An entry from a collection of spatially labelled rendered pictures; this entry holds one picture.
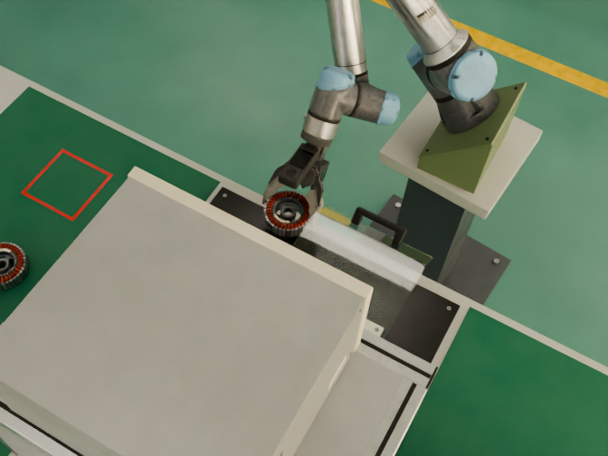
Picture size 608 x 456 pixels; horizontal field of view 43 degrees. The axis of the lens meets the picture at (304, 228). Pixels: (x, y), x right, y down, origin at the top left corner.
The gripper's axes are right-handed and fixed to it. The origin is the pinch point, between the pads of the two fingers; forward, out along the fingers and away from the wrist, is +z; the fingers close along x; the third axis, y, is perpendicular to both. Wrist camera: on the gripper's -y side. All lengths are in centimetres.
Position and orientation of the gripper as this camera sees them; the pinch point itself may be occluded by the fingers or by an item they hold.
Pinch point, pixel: (287, 215)
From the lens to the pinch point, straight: 179.3
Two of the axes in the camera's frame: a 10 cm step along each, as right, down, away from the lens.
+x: -8.8, -4.2, 2.4
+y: 3.7, -2.7, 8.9
